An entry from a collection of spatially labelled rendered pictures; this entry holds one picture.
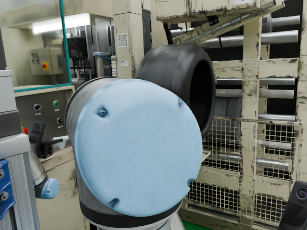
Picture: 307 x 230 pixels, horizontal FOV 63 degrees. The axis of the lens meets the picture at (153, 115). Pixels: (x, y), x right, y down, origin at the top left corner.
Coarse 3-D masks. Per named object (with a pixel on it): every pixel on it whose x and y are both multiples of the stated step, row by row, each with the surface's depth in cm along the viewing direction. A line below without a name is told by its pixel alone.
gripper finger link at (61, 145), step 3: (54, 138) 114; (57, 138) 114; (63, 138) 115; (66, 138) 117; (63, 141) 116; (54, 144) 114; (57, 144) 115; (60, 144) 116; (63, 144) 117; (60, 147) 116; (63, 147) 117
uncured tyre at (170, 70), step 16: (160, 48) 132; (176, 48) 126; (192, 48) 127; (144, 64) 126; (160, 64) 122; (176, 64) 118; (192, 64) 122; (208, 64) 143; (160, 80) 118; (176, 80) 116; (192, 80) 166; (208, 80) 160; (192, 96) 169; (208, 96) 163; (192, 112) 167; (208, 112) 154; (208, 128) 149
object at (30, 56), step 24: (0, 0) 111; (24, 0) 120; (48, 0) 131; (0, 24) 111; (24, 24) 120; (48, 24) 132; (24, 48) 121; (48, 48) 133; (24, 72) 122; (48, 72) 134
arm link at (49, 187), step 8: (32, 152) 84; (32, 160) 84; (32, 168) 84; (40, 168) 87; (32, 176) 85; (40, 176) 87; (40, 184) 88; (48, 184) 89; (56, 184) 93; (40, 192) 89; (48, 192) 89; (56, 192) 93
